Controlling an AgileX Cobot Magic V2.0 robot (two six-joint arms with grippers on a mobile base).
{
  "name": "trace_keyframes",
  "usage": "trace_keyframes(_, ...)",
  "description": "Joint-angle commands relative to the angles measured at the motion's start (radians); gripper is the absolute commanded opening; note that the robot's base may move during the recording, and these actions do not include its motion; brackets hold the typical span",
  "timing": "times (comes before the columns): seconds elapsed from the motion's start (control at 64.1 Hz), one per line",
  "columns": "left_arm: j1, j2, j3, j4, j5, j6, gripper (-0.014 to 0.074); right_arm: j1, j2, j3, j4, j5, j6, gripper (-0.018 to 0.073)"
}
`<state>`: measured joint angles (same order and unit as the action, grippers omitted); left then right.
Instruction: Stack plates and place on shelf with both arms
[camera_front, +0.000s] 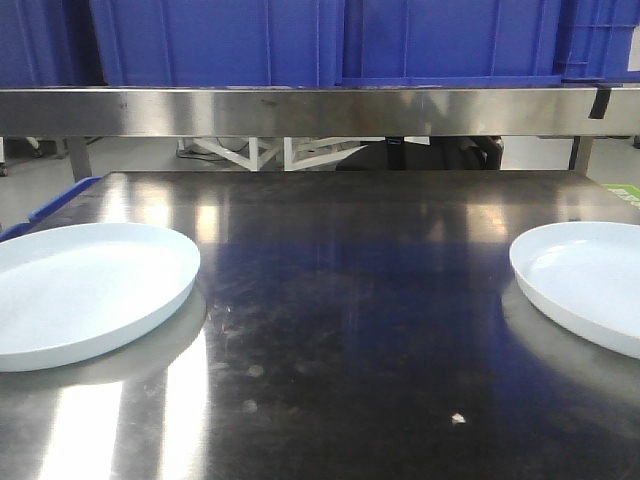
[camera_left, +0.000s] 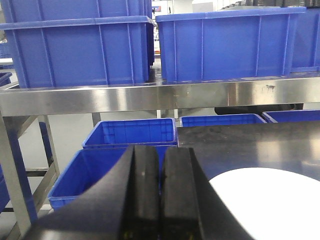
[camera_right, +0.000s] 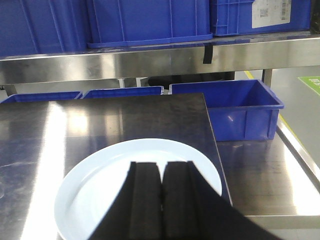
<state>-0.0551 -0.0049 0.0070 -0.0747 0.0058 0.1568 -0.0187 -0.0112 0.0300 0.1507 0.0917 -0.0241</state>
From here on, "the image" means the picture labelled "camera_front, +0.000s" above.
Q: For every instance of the light blue plate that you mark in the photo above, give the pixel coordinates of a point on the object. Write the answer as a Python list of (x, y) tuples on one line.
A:
[(584, 275), (73, 293)]

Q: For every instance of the blue crate on shelf right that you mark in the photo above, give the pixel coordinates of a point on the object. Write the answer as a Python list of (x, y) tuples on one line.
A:
[(479, 44)]

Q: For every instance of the blue crate on shelf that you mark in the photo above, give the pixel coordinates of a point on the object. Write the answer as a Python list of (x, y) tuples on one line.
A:
[(479, 44), (48, 44), (220, 43)]

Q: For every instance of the blue crate on shelf centre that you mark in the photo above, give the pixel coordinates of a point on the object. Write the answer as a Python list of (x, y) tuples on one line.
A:
[(220, 43)]

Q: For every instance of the blue crate on shelf left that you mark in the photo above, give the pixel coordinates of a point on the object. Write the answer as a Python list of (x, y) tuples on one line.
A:
[(48, 44)]

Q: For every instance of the black tape strip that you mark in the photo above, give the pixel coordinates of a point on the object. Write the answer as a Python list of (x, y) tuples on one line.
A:
[(600, 102)]

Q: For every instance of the white metal frame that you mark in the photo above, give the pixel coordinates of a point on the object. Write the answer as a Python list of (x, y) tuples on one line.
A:
[(260, 153)]

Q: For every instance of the stainless steel shelf rail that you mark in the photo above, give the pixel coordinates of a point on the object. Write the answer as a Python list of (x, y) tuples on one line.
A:
[(270, 112)]

